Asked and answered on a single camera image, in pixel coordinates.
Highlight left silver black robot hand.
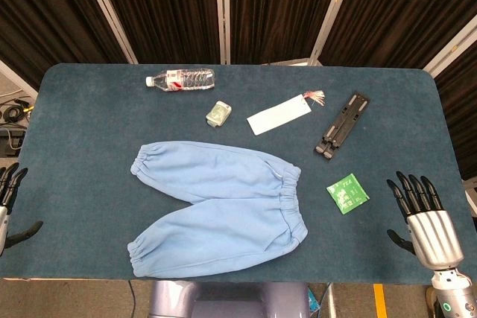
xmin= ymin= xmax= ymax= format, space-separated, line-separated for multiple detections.
xmin=0 ymin=162 xmax=44 ymax=258

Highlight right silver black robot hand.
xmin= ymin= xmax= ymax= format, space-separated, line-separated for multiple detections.
xmin=386 ymin=171 xmax=466 ymax=270

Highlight light blue pants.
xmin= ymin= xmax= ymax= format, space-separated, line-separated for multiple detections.
xmin=127 ymin=140 xmax=309 ymax=279

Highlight black folding stand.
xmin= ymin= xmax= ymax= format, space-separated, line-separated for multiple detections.
xmin=314 ymin=91 xmax=371 ymax=163

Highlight black floor device box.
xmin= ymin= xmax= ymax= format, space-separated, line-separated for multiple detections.
xmin=0 ymin=127 xmax=28 ymax=158

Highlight yellow floor tape strip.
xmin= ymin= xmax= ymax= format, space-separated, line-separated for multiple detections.
xmin=373 ymin=283 xmax=386 ymax=318

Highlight green tea sachet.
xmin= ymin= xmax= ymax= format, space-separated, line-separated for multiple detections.
xmin=326 ymin=173 xmax=370 ymax=215

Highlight blue felt table cover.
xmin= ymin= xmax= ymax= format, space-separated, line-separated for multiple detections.
xmin=0 ymin=63 xmax=477 ymax=284

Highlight white bookmark with tassel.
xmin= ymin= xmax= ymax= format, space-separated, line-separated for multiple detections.
xmin=246 ymin=90 xmax=326 ymax=136

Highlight black curtain divider panel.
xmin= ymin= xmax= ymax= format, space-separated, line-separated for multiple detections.
xmin=309 ymin=0 xmax=477 ymax=73
xmin=78 ymin=0 xmax=227 ymax=65
xmin=0 ymin=0 xmax=139 ymax=90
xmin=222 ymin=0 xmax=358 ymax=66

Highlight purple-grey robot torso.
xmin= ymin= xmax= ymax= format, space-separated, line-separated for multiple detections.
xmin=148 ymin=280 xmax=311 ymax=318

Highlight clear plastic water bottle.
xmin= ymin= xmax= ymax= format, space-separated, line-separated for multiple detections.
xmin=145 ymin=68 xmax=216 ymax=92

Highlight small pale green packet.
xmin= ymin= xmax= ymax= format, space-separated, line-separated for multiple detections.
xmin=205 ymin=100 xmax=233 ymax=128

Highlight black floor cable bundle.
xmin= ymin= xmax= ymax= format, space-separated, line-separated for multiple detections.
xmin=0 ymin=96 xmax=34 ymax=124

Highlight thin black hanging cable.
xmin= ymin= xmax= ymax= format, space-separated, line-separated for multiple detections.
xmin=127 ymin=280 xmax=137 ymax=318

